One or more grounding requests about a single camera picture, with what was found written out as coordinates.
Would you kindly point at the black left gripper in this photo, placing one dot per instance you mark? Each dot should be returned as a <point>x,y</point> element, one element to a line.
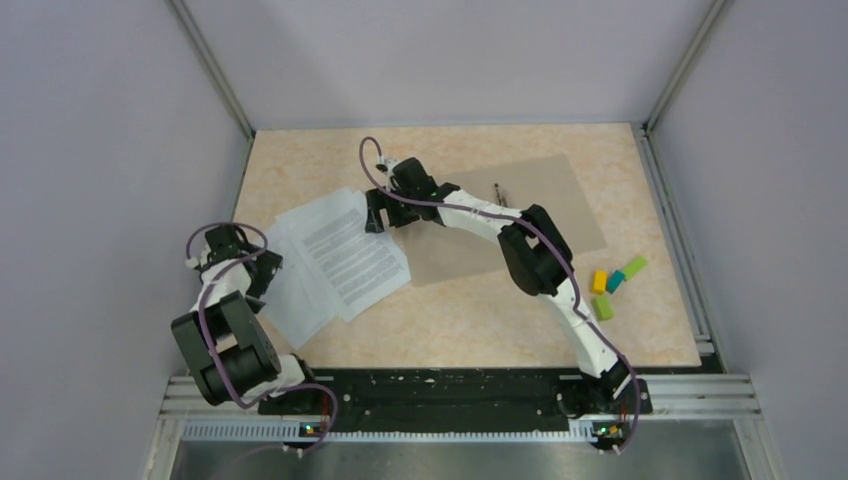
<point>267,264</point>

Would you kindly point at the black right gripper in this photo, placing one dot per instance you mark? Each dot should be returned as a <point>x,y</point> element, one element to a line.
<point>377,200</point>

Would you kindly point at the printed white paper sheets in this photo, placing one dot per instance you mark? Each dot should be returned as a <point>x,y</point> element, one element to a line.
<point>351,268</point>

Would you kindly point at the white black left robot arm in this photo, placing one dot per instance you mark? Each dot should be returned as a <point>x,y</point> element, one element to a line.
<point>228,353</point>

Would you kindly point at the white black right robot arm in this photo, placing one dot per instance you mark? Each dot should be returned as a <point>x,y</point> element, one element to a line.
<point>538,259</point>

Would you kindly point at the metal folder clip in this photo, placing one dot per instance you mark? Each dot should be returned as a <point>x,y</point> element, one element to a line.
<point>500,196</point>

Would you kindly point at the blank white paper sheets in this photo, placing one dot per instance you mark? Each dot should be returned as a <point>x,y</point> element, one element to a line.
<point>297,303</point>

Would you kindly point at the yellow block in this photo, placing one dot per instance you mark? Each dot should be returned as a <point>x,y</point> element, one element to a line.
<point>599,282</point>

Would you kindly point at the teal block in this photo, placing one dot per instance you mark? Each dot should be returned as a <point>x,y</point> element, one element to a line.
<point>614,281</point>

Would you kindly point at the light green block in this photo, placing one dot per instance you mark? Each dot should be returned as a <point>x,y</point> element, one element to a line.
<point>633,267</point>

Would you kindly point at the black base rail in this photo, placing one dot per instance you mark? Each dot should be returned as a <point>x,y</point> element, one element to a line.
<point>459,400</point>

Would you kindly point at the white slotted cable duct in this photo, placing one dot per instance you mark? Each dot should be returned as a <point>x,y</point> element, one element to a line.
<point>280,431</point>

